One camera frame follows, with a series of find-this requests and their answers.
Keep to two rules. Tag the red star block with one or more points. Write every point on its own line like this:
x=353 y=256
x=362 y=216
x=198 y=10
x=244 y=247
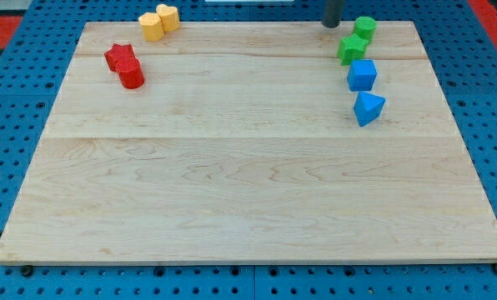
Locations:
x=117 y=52

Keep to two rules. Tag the yellow hexagon block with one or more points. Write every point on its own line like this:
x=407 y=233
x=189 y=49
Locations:
x=152 y=27

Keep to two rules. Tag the red cylinder block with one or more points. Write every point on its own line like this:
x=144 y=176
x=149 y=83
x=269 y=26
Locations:
x=129 y=72

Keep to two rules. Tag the yellow heart block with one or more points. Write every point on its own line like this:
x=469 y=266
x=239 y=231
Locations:
x=169 y=16

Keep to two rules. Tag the blue cube block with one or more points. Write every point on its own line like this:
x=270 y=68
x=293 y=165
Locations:
x=362 y=75

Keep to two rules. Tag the light wooden board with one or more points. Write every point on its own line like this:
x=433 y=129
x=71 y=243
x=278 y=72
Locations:
x=242 y=148

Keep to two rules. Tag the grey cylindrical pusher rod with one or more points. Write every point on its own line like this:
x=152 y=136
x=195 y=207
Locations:
x=332 y=13

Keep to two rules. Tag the green star block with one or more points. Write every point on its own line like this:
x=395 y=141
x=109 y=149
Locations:
x=351 y=48

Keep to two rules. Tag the green cylinder block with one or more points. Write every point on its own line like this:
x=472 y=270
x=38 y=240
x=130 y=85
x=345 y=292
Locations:
x=364 y=27

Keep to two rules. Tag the blue triangle block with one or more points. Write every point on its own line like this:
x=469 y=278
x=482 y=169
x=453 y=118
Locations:
x=368 y=107

